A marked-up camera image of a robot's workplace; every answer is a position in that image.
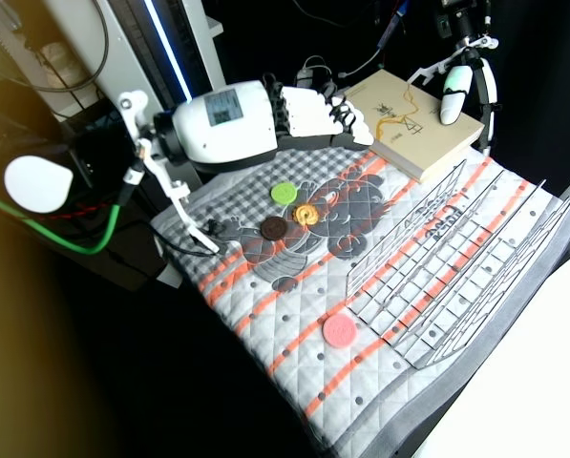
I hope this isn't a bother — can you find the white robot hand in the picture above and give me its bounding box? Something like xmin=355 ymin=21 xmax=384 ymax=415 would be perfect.
xmin=438 ymin=55 xmax=500 ymax=156
xmin=171 ymin=71 xmax=376 ymax=175

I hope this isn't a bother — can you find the beige paperback book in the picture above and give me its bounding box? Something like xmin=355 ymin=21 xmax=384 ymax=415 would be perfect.
xmin=344 ymin=69 xmax=486 ymax=184

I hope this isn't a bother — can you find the green toy cookie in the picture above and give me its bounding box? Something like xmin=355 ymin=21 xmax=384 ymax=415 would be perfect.
xmin=270 ymin=181 xmax=300 ymax=206

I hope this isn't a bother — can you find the white power strip with plugs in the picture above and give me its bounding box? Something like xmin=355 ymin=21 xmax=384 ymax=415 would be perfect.
xmin=293 ymin=54 xmax=343 ymax=96

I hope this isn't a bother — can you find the white column with blue light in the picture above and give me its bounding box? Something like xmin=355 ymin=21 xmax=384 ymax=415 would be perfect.
xmin=43 ymin=0 xmax=228 ymax=158

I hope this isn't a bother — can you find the brown toy cookie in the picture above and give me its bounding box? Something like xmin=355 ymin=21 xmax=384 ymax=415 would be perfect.
xmin=260 ymin=215 xmax=289 ymax=241

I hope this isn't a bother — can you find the yellow toy cookie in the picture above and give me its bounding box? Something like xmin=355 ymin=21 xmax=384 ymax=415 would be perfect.
xmin=291 ymin=201 xmax=321 ymax=227

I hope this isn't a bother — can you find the pink toy cookie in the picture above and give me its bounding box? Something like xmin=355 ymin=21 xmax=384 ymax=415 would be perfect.
xmin=321 ymin=313 xmax=359 ymax=349

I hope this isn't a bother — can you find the grey quilt with bear print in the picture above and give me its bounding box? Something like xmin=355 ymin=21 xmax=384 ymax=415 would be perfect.
xmin=150 ymin=137 xmax=570 ymax=458

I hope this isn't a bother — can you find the blue plug cable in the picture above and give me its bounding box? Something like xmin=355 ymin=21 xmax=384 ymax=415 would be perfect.
xmin=376 ymin=0 xmax=411 ymax=50

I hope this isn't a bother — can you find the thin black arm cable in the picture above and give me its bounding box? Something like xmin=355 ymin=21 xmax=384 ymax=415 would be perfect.
xmin=153 ymin=217 xmax=229 ymax=260

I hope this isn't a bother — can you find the black looped cable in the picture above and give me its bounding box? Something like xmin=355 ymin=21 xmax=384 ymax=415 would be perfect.
xmin=0 ymin=0 xmax=111 ymax=94

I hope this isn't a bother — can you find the green cable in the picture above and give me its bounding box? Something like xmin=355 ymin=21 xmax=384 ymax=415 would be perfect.
xmin=0 ymin=188 xmax=122 ymax=257

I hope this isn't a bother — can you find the white wire dish rack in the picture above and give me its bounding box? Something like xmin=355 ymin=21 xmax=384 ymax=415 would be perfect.
xmin=345 ymin=159 xmax=570 ymax=371

